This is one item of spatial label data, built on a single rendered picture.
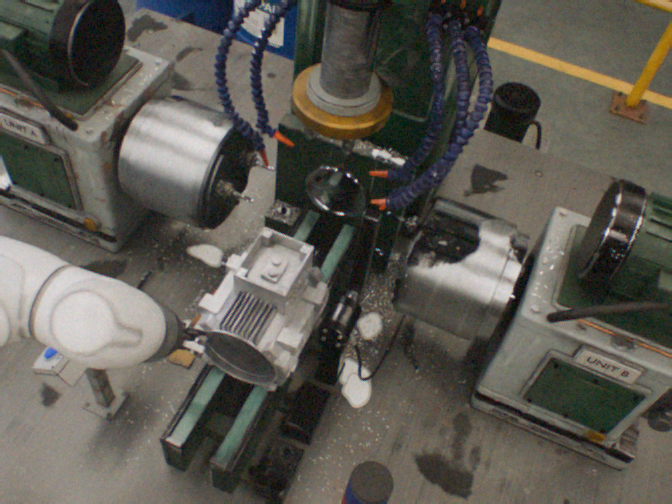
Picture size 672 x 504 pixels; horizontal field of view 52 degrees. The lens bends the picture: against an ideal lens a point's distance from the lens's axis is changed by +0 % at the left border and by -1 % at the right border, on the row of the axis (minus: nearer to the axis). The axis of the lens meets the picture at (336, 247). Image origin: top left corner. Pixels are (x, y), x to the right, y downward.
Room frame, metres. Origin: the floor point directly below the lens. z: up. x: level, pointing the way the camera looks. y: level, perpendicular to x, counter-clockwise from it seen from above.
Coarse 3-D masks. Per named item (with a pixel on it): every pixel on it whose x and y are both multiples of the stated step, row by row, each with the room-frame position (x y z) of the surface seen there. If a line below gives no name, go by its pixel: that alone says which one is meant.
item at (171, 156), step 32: (160, 128) 0.98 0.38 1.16; (192, 128) 0.99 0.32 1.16; (224, 128) 1.01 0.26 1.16; (128, 160) 0.94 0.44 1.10; (160, 160) 0.93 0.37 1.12; (192, 160) 0.93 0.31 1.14; (224, 160) 0.96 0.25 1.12; (256, 160) 1.03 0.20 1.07; (128, 192) 0.94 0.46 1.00; (160, 192) 0.89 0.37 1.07; (192, 192) 0.89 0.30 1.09; (224, 192) 0.92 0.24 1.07; (192, 224) 0.88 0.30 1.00
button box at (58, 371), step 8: (40, 360) 0.50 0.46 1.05; (48, 360) 0.49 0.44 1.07; (56, 360) 0.49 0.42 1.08; (64, 360) 0.49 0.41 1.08; (32, 368) 0.48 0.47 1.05; (40, 368) 0.48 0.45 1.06; (48, 368) 0.48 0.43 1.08; (56, 368) 0.48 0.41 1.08; (64, 368) 0.48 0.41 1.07; (72, 368) 0.49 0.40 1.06; (80, 368) 0.50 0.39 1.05; (40, 376) 0.48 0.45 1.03; (48, 376) 0.47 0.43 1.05; (56, 376) 0.47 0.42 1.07; (64, 376) 0.47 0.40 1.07; (72, 376) 0.48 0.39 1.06; (80, 376) 0.49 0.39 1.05; (48, 384) 0.48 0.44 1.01; (56, 384) 0.47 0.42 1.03; (64, 384) 0.47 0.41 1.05; (72, 384) 0.47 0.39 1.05
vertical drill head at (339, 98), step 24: (336, 24) 0.93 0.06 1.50; (360, 24) 0.93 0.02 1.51; (336, 48) 0.93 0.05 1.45; (360, 48) 0.93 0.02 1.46; (312, 72) 0.98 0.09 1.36; (336, 72) 0.93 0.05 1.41; (360, 72) 0.93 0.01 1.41; (312, 96) 0.93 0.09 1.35; (336, 96) 0.93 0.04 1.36; (360, 96) 0.94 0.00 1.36; (384, 96) 0.98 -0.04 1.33; (312, 120) 0.89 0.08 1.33; (336, 120) 0.90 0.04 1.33; (360, 120) 0.91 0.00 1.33; (384, 120) 0.93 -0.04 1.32
